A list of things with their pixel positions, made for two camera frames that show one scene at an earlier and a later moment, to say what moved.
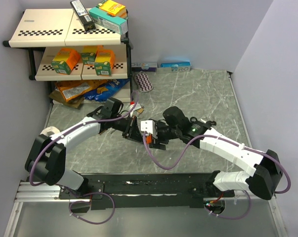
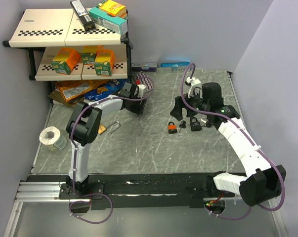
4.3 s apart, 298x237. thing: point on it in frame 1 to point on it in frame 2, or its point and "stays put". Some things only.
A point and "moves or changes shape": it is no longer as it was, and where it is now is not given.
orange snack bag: [71, 90] stays put
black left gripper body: [120, 125] to [135, 107]
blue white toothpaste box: [173, 67] stays put
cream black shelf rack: [59, 49] stays put
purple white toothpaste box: [144, 66] stays put
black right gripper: [156, 141] to [177, 111]
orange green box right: [104, 62] stays put
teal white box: [102, 19] stays put
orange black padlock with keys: [149, 138] moves or changes shape
